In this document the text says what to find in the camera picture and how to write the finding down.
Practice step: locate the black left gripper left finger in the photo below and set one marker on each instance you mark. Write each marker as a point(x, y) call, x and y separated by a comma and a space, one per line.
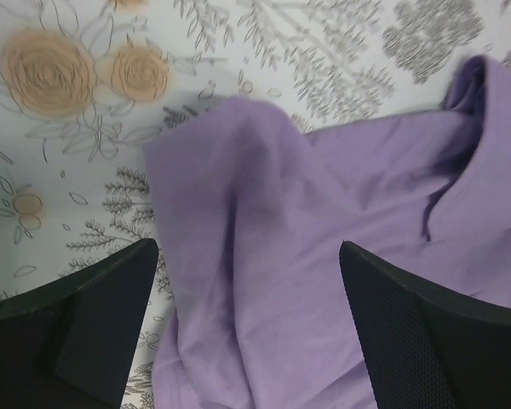
point(70, 343)

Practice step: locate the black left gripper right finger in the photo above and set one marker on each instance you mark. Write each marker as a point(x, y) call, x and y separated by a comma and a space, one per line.
point(426, 346)

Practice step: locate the lilac purple t shirt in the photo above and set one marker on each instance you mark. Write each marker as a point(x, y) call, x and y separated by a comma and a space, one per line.
point(251, 215)

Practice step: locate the floral patterned table cloth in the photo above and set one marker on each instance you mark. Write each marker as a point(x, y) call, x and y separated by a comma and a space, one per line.
point(85, 85)

